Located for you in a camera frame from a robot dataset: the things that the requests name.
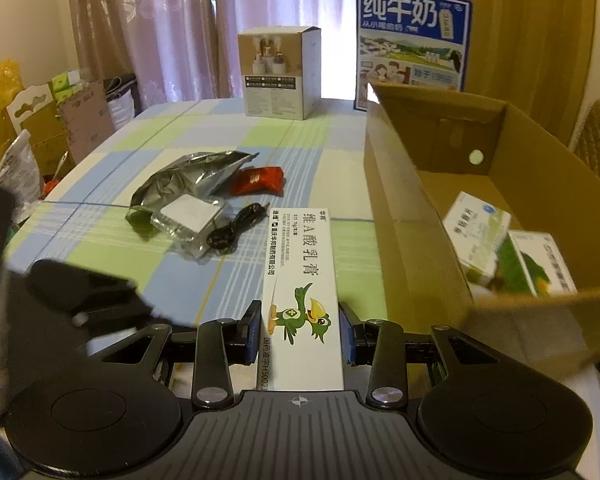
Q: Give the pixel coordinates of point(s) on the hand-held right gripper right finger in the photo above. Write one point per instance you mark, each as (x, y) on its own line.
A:
(347, 332)

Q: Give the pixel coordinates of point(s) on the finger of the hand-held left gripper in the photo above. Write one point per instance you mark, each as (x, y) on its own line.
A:
(80, 290)

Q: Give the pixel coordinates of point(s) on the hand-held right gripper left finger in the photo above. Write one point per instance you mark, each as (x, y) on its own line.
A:
(252, 332)

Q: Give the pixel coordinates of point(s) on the white bird print medicine box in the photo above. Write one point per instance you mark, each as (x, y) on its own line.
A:
(300, 270)

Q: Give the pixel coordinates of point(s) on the clear plastic case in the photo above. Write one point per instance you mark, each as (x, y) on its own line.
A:
(190, 220)

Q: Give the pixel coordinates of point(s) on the brown cardboard box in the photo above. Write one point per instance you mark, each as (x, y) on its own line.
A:
(405, 200)

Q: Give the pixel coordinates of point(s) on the red snack packet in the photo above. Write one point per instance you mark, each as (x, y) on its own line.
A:
(257, 181)

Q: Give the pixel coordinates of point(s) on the silver foil bag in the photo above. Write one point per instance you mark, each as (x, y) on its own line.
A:
(190, 175)

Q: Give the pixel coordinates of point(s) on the white blue-green medicine box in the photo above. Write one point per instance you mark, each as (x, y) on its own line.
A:
(475, 230)

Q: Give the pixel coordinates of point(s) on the green medicine box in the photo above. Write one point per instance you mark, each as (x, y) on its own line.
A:
(530, 265)

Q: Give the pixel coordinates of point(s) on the checked cloth desktop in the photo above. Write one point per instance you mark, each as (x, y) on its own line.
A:
(330, 160)

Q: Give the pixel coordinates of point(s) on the white plastic bag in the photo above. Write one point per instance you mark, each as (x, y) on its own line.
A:
(15, 170)

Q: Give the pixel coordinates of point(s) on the orange small item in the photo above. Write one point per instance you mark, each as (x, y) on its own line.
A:
(52, 186)

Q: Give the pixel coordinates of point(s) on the white-topped brown carton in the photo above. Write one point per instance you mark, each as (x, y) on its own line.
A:
(27, 110)

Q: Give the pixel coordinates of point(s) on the green tissue packets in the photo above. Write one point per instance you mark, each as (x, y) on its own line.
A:
(67, 85)

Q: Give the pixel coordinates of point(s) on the white product box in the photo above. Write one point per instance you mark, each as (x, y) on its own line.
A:
(275, 75)

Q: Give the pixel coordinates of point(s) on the pink sheer curtain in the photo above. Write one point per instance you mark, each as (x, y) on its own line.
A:
(205, 25)

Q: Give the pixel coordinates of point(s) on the blue milk carton case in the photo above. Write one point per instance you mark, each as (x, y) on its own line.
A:
(410, 45)

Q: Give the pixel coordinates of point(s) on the chair with quilted cover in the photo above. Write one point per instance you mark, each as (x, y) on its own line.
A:
(597, 130)

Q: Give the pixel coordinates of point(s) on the gold curtain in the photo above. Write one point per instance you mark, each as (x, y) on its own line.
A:
(520, 35)

